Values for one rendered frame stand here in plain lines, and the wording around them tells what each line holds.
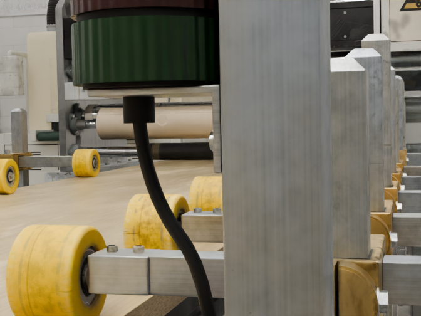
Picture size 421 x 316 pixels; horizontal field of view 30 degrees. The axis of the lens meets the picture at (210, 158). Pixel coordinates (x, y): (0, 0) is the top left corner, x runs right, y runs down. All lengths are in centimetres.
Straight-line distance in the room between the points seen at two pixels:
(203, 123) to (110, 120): 37
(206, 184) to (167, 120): 189
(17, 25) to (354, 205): 998
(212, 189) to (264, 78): 82
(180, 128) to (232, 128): 269
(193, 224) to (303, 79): 59
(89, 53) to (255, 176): 7
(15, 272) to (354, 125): 28
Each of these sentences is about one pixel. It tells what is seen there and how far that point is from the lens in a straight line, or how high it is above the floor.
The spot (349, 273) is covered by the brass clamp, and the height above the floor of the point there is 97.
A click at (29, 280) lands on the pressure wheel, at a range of 62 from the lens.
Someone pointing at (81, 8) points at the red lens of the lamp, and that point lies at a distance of 29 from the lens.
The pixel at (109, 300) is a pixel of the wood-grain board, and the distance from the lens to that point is 73.
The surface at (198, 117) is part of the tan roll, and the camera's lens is 294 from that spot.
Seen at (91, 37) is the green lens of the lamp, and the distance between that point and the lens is 28.
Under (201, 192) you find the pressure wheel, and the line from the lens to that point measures 108.
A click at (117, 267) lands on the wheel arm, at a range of 61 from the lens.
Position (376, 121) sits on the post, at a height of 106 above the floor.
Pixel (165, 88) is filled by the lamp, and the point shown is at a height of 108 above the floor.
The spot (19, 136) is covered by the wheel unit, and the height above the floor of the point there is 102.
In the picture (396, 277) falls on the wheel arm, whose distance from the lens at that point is 57.
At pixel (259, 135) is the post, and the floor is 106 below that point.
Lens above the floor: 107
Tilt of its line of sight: 3 degrees down
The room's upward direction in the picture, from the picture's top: 1 degrees counter-clockwise
